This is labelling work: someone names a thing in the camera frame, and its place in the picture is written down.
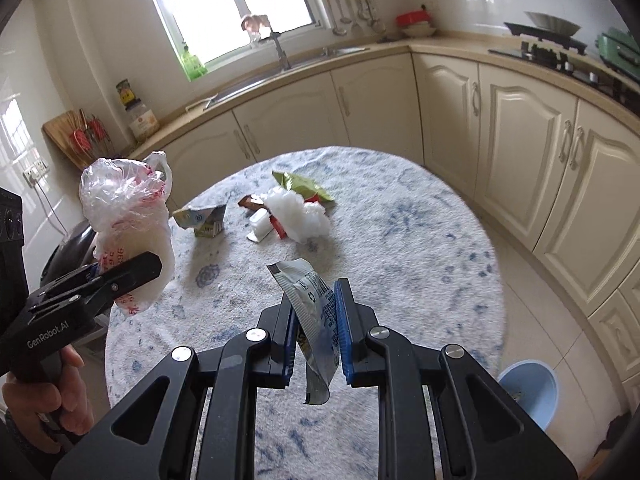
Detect chrome kitchen faucet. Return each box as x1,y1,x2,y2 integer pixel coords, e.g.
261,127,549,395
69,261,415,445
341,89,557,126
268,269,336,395
258,30,292,72

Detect green dish soap bottle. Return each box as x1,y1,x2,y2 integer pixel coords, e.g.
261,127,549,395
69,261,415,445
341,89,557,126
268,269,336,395
181,44,207,81

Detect person's left hand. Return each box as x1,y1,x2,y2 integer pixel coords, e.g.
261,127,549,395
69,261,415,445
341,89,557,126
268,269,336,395
2,346,94,454

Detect small red candy wrapper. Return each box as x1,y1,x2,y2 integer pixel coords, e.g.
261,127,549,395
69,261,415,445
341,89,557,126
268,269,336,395
269,214,288,240

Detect clear bag red print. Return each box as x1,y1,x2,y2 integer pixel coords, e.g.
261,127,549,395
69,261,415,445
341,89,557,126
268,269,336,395
79,151,175,315

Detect cream lower cabinets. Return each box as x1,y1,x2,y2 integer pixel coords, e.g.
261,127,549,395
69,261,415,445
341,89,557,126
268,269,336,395
134,42,639,404

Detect pink cloth on faucet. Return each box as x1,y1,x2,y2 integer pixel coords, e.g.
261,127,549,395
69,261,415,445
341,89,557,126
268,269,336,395
241,14,271,42

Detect white wall socket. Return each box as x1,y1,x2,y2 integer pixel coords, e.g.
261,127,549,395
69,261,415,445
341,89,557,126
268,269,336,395
23,158,50,188

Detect yellow label sauce bottle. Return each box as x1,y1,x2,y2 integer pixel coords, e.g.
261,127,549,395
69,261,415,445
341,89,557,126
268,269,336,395
116,79,139,110

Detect red utensil rack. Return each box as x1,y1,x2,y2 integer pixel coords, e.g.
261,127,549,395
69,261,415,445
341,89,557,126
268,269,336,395
70,110,117,162

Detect stainless steel double sink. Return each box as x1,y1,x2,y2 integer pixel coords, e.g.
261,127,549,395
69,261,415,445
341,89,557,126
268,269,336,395
186,47,368,112

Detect steel wok on stove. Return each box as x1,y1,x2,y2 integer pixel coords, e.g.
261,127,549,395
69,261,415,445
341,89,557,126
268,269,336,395
525,11,580,37

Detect light blue trash bin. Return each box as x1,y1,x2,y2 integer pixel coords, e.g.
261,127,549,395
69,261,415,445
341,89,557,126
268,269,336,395
498,360,560,430

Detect large clear lidded jar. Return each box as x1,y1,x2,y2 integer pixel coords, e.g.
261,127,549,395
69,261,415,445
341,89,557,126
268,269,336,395
126,101,160,142

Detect wooden cutting board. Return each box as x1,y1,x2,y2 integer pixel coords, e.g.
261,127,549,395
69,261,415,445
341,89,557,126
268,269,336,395
41,110,94,170

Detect blue floral white tablecloth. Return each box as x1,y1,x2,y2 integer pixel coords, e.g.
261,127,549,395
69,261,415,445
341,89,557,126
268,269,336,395
105,148,506,402

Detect black gas stove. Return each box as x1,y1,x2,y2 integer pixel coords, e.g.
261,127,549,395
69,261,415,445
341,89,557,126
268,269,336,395
488,41,639,116

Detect kitchen window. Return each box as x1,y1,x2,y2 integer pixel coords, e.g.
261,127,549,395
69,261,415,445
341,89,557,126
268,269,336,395
153,0,328,70

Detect green electric cooker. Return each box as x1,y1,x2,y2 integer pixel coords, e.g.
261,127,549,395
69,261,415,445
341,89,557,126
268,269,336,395
594,27,639,82

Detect white fluffy plastic bag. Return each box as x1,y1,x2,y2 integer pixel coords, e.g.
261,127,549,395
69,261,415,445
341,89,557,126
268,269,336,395
262,188,331,244

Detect black chair beside table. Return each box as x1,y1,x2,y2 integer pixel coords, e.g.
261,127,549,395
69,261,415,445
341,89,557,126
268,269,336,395
40,220,96,287

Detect silver foil snack wrapper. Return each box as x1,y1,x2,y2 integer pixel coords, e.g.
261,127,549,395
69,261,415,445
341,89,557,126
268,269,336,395
268,258,340,405

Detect red lidded container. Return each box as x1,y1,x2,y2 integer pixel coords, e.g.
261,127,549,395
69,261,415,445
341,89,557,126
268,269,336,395
395,6,432,28

